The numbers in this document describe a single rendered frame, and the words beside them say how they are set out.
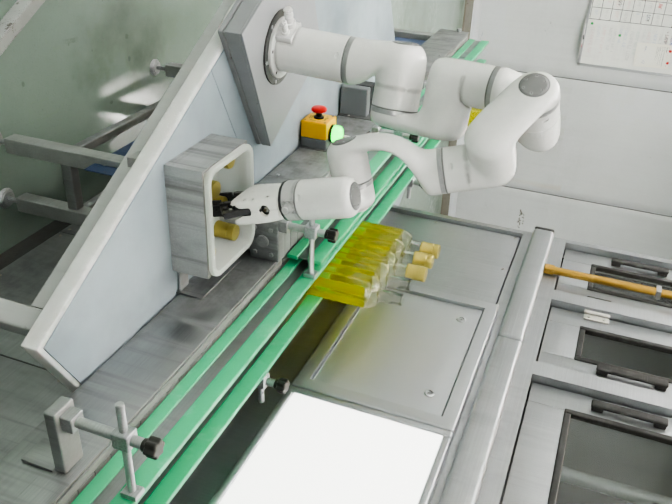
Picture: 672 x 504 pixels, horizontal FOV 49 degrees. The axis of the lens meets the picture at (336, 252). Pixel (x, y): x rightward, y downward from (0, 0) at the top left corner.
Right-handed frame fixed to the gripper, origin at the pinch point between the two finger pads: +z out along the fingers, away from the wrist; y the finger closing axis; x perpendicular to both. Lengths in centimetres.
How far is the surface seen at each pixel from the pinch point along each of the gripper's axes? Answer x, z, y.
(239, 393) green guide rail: -29.3, -7.4, -20.0
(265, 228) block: -9.4, -2.7, 9.8
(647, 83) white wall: -128, -58, 613
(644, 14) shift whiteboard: -66, -58, 610
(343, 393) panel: -40.8, -18.7, -2.3
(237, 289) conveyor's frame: -17.3, -0.5, -2.3
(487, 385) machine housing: -48, -44, 13
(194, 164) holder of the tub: 10.5, -2.3, -7.5
